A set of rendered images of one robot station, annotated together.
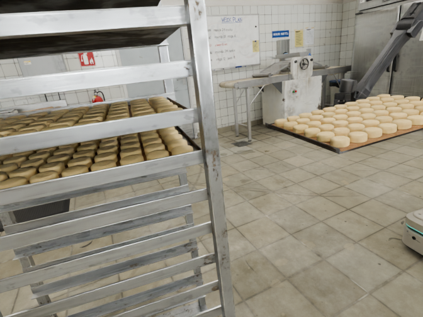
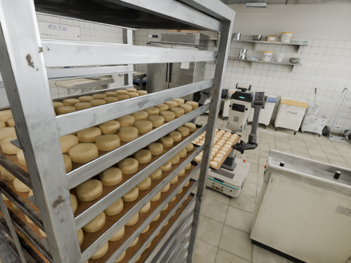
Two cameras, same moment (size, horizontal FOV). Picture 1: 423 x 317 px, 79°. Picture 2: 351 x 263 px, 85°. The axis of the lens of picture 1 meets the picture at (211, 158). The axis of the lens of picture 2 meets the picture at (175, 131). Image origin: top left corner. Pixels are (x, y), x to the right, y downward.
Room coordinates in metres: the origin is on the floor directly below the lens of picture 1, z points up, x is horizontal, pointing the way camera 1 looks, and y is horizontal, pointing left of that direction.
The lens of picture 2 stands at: (0.09, 0.61, 1.70)
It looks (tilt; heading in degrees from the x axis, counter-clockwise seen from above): 24 degrees down; 315
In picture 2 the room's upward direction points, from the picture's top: 5 degrees clockwise
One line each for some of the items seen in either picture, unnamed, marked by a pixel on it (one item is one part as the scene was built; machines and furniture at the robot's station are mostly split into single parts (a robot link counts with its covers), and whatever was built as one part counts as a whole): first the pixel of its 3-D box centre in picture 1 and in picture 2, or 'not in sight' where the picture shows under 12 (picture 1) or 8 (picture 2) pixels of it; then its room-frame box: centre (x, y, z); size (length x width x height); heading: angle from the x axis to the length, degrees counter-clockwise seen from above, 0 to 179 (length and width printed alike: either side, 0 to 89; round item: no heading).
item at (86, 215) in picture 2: not in sight; (162, 155); (0.45, 0.30, 1.41); 0.64 x 0.03 x 0.03; 106
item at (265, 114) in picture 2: not in sight; (260, 110); (1.99, -4.29, 0.38); 0.64 x 0.54 x 0.77; 112
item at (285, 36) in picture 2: not in sight; (285, 37); (1.95, -4.53, 2.09); 0.25 x 0.24 x 0.21; 113
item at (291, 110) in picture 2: not in sight; (289, 115); (1.40, -4.55, 0.38); 0.64 x 0.54 x 0.77; 111
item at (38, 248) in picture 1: (110, 229); not in sight; (0.83, 0.41, 0.69); 0.64 x 0.03 x 0.03; 106
